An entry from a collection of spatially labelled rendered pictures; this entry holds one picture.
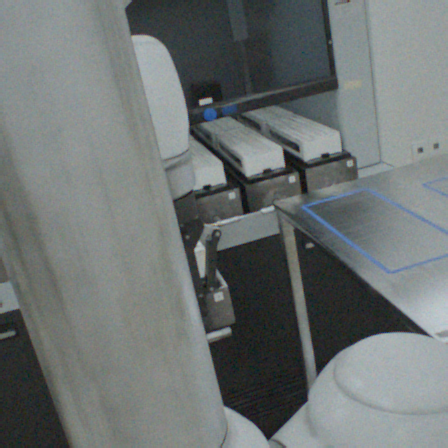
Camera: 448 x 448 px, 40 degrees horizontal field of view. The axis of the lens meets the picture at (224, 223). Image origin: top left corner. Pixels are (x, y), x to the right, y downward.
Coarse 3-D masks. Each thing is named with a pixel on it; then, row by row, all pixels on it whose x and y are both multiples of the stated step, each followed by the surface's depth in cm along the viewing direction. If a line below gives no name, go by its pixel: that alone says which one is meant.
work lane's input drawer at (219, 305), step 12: (216, 276) 103; (216, 288) 99; (228, 288) 99; (216, 300) 99; (228, 300) 100; (216, 312) 100; (228, 312) 100; (204, 324) 100; (216, 324) 101; (228, 324) 101; (216, 336) 96
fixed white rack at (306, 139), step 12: (276, 120) 175; (288, 120) 171; (300, 120) 169; (276, 132) 166; (288, 132) 159; (300, 132) 158; (312, 132) 155; (324, 132) 153; (336, 132) 150; (288, 144) 168; (300, 144) 150; (312, 144) 148; (324, 144) 149; (336, 144) 150; (300, 156) 152; (312, 156) 149
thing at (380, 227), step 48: (336, 192) 125; (384, 192) 120; (432, 192) 115; (288, 240) 127; (336, 240) 104; (384, 240) 100; (432, 240) 97; (384, 288) 86; (432, 288) 84; (432, 336) 74
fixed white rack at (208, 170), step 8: (192, 144) 167; (200, 144) 164; (192, 152) 159; (200, 152) 157; (208, 152) 156; (192, 160) 152; (200, 160) 150; (208, 160) 149; (216, 160) 148; (200, 168) 144; (208, 168) 144; (216, 168) 144; (200, 176) 144; (208, 176) 144; (216, 176) 145; (224, 176) 145; (200, 184) 144; (216, 184) 145
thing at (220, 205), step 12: (228, 180) 151; (204, 192) 142; (216, 192) 143; (228, 192) 143; (204, 204) 142; (216, 204) 143; (228, 204) 144; (240, 204) 145; (204, 216) 143; (216, 216) 144; (228, 216) 145; (240, 216) 141
